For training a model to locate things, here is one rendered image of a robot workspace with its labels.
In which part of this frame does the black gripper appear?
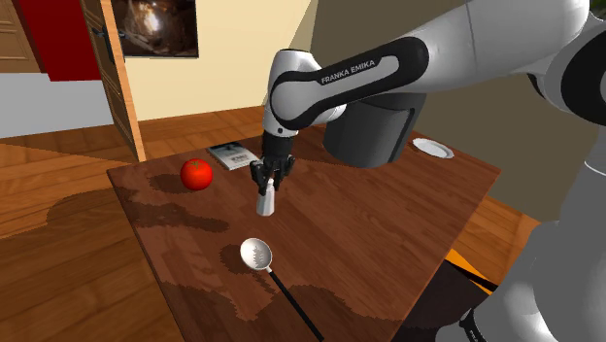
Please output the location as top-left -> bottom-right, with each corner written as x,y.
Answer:
249,130 -> 299,197

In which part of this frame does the wooden table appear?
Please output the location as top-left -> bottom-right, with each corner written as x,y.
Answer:
105,123 -> 502,342

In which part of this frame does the brown panelled door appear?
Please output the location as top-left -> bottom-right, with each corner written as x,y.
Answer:
0,0 -> 43,75

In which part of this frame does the open wooden door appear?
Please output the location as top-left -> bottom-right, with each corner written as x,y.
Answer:
79,0 -> 148,163

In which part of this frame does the grey book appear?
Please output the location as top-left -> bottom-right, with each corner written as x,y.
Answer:
206,141 -> 261,172

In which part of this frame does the red tomato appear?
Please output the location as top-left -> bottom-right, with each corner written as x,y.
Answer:
179,157 -> 215,192

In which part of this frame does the white shaker bottle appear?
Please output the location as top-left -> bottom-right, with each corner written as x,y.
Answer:
255,178 -> 277,218

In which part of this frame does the white plate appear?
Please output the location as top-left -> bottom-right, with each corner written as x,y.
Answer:
411,136 -> 455,160

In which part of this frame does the dark wall picture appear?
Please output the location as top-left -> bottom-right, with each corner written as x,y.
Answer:
110,0 -> 200,59

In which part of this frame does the white slotted spoon black handle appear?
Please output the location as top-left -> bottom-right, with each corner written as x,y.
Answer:
239,237 -> 326,342

